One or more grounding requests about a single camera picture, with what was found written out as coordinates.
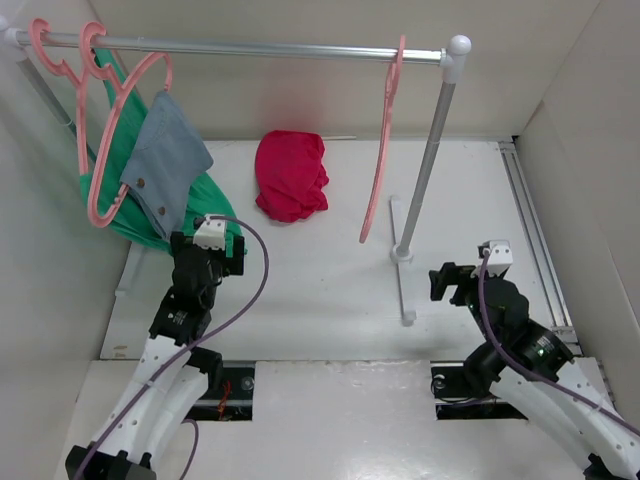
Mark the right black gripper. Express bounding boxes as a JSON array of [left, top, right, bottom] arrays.
[[428, 260, 504, 343]]

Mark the red t shirt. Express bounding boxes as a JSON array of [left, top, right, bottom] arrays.
[[254, 130, 329, 223]]

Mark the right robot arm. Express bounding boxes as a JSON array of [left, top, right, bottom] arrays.
[[429, 262, 639, 479]]

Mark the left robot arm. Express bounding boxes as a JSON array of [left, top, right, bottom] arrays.
[[65, 221, 245, 479]]

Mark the green t shirt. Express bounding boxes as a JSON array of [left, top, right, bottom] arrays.
[[76, 49, 242, 253]]

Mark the pink hanger with clothes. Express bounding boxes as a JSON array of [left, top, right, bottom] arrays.
[[76, 22, 173, 228]]

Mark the blue denim garment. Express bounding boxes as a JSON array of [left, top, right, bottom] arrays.
[[120, 91, 213, 240]]

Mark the silver clothes rack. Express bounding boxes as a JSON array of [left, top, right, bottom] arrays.
[[1, 18, 472, 326]]

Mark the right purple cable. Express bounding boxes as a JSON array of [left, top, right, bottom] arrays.
[[477, 249, 640, 439]]

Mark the purple cable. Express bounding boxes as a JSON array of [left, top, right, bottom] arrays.
[[477, 249, 640, 439], [72, 214, 271, 480]]

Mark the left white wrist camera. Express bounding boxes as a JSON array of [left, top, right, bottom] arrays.
[[193, 214, 227, 251]]

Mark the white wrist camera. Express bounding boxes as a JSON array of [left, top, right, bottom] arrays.
[[193, 214, 227, 251], [478, 240, 513, 277]]

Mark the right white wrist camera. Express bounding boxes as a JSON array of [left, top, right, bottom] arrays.
[[478, 240, 513, 277]]

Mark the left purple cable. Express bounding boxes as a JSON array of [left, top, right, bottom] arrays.
[[72, 214, 271, 480]]

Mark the aluminium rail right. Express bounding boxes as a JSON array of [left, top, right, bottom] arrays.
[[498, 141, 582, 353]]

